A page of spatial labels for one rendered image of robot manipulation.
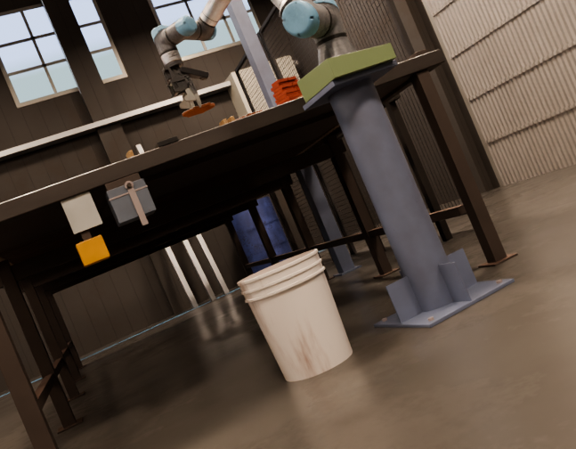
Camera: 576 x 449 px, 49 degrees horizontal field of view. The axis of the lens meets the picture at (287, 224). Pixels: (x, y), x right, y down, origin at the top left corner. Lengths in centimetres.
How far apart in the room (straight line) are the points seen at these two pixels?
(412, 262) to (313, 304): 41
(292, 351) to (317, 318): 13
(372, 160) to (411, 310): 55
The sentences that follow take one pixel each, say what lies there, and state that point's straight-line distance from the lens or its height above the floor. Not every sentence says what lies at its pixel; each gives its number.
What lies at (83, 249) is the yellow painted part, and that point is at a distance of 219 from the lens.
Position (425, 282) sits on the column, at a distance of 225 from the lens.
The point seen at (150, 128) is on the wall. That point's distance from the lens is 832.
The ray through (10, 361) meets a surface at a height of 43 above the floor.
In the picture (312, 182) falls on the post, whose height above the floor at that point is 69.
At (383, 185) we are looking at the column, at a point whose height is 48.
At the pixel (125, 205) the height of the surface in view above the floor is 76.
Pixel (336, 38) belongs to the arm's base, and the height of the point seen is 102.
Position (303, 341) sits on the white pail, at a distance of 206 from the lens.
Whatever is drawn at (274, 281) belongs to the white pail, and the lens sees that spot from 202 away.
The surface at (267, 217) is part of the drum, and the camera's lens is 767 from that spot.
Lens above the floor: 49
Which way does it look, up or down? level
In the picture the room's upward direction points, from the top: 23 degrees counter-clockwise
